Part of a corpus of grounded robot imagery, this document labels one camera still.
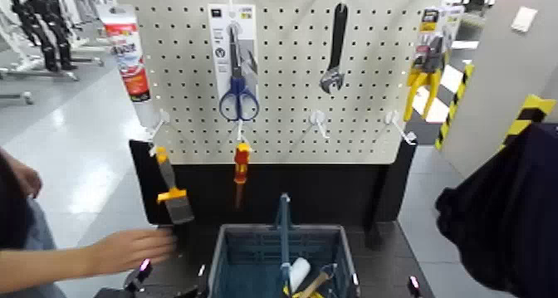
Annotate black back board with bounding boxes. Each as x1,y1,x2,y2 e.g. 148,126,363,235
128,138,418,251

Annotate person's bare forearm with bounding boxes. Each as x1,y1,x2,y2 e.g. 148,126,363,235
0,242,95,295

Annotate person's bare hand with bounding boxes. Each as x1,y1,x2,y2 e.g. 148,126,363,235
89,227,178,277

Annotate grey metal stand base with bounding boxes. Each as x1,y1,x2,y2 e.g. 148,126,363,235
0,67,81,82

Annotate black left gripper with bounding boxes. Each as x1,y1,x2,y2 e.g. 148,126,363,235
123,258,154,294

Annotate yellow pliers in package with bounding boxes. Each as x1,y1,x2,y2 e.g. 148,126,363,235
403,5,465,123

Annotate black humanoid robot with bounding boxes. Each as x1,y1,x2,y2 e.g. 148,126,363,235
5,0,79,72

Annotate long yellow black hazard strip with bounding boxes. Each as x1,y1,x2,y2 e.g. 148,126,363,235
434,63,475,151

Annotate dark hanging cloth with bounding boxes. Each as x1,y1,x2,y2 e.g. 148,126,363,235
434,123,558,298

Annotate white pegboard hook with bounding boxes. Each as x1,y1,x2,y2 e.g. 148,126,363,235
148,109,172,157
309,110,331,140
384,110,418,146
235,118,252,146

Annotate red white sealant tube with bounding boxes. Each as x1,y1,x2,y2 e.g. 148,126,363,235
97,3,152,104

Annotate white wall plate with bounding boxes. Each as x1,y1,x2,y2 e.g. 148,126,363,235
510,6,539,33

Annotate blue scissors on card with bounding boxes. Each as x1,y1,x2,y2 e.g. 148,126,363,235
207,2,261,122

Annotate black adjustable wrench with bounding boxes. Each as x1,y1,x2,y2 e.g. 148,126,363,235
319,2,349,95

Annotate wooden handle hammer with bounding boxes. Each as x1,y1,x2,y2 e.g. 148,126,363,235
296,263,338,298

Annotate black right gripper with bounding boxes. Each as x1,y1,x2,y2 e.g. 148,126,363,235
407,275,422,298

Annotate red yellow screwdriver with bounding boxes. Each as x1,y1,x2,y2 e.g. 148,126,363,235
232,142,253,210

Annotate white perforated pegboard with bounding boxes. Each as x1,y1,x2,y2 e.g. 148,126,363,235
116,0,443,165

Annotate short yellow black hazard strip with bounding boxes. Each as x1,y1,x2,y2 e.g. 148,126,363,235
500,95,558,149

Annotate blue plastic crate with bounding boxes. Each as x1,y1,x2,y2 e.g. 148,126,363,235
208,222,361,298

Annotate person in dark shirt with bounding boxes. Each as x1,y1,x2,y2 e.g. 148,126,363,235
0,148,59,298

